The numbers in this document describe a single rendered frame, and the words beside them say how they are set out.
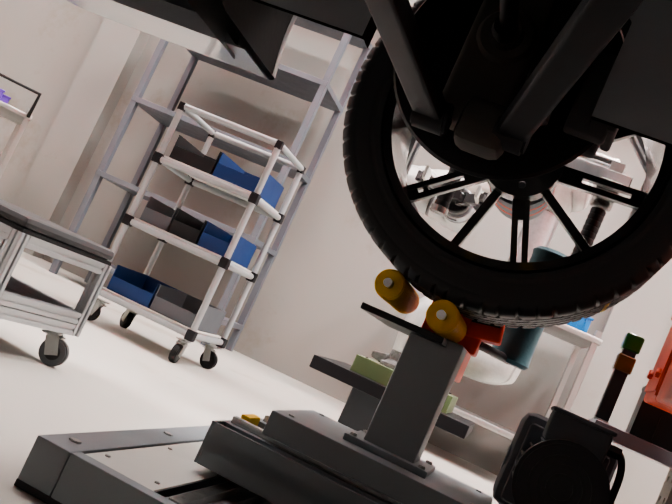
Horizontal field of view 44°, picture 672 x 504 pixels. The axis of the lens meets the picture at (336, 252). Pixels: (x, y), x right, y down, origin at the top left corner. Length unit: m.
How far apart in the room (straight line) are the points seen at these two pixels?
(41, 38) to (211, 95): 1.40
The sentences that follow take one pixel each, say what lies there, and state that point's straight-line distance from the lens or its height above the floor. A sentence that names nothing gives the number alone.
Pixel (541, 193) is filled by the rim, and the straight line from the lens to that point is 1.68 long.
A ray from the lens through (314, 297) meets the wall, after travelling 5.35.
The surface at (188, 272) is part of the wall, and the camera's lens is 5.62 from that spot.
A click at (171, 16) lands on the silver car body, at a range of 1.46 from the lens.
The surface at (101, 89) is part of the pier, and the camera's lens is 6.07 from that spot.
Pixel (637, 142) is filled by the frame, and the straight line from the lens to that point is 1.82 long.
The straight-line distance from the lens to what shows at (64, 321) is 2.28.
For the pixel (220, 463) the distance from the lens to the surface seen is 1.48.
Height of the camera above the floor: 0.40
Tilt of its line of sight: 5 degrees up
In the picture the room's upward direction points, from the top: 24 degrees clockwise
